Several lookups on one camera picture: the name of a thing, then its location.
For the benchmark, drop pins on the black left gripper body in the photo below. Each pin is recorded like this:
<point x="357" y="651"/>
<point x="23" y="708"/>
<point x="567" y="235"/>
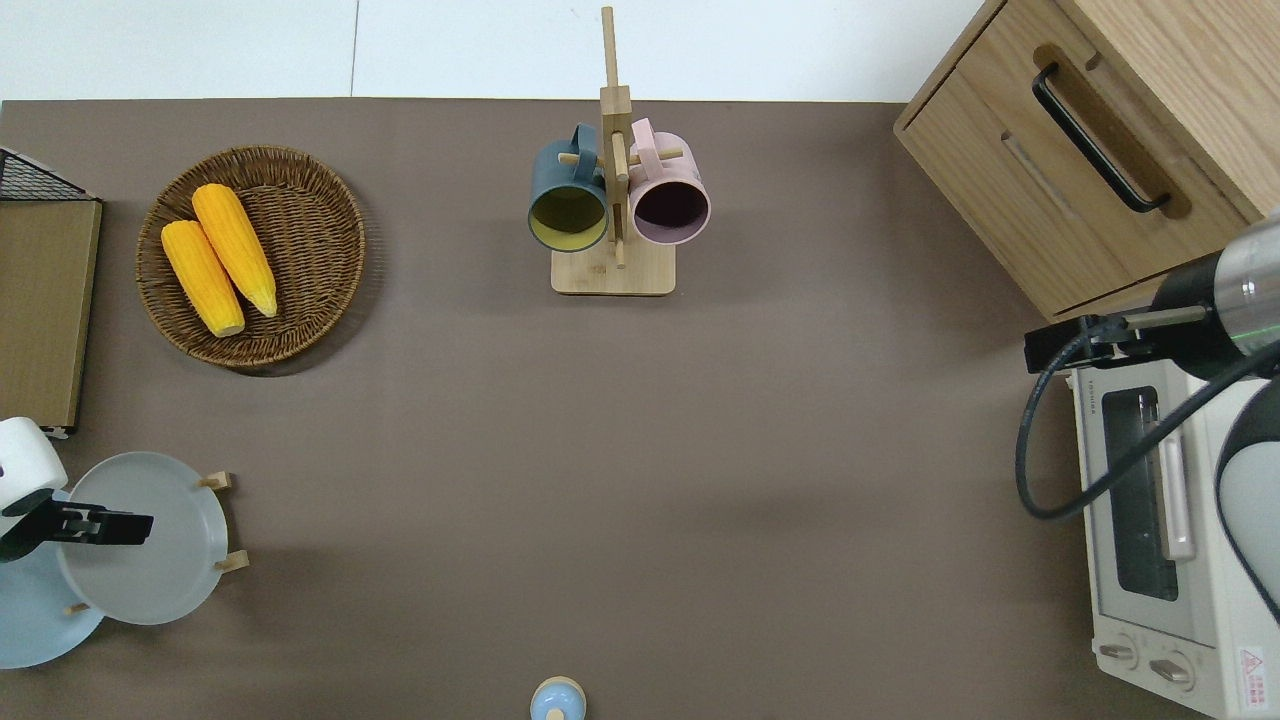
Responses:
<point x="25" y="530"/>

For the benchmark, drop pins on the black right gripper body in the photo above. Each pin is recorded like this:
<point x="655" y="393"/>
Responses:
<point x="1065" y="345"/>

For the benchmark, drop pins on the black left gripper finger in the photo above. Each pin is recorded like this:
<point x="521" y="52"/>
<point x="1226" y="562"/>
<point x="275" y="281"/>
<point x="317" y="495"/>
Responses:
<point x="120" y="529"/>

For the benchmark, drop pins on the gray plate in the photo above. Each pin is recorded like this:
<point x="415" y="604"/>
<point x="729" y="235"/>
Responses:
<point x="160" y="580"/>

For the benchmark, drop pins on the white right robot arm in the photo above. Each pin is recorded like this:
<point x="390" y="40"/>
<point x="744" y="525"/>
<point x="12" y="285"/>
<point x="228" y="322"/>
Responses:
<point x="1190" y="310"/>

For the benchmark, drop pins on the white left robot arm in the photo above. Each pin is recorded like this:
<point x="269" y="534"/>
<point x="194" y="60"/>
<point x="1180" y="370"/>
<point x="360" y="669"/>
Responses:
<point x="30" y="455"/>

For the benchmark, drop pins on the light blue plate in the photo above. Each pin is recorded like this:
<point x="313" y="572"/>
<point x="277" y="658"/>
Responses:
<point x="30" y="625"/>

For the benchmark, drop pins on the wooden plate rack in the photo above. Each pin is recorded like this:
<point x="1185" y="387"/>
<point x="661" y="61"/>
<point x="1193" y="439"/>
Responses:
<point x="235" y="562"/>

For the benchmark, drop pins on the wooden mug rack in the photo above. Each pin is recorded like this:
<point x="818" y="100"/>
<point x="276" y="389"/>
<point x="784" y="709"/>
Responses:
<point x="612" y="275"/>

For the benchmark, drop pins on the wooden cabinet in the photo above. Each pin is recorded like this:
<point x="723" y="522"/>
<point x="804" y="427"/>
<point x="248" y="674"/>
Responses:
<point x="1000" y="180"/>

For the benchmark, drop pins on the wooden board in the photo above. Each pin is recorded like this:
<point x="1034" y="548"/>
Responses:
<point x="45" y="310"/>

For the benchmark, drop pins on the yellow corn cob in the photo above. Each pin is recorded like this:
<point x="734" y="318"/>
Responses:
<point x="235" y="245"/>
<point x="200" y="275"/>

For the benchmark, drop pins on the white toaster oven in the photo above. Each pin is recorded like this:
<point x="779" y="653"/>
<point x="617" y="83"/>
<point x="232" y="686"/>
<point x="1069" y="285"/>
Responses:
<point x="1200" y="600"/>

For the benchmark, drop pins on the round wicker basket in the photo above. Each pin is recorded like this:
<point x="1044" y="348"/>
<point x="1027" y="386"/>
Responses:
<point x="310" y="230"/>

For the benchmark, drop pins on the pink mug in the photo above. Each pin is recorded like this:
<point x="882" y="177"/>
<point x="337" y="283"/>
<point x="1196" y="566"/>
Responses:
<point x="690" y="170"/>

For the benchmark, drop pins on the brown table mat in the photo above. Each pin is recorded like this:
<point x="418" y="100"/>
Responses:
<point x="640" y="450"/>

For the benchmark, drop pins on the blue bell wooden base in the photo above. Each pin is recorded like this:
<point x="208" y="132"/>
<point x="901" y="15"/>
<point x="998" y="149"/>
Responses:
<point x="557" y="700"/>

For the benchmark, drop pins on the dark blue mug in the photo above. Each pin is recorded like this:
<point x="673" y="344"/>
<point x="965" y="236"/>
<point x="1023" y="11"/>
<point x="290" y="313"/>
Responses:
<point x="560" y="175"/>

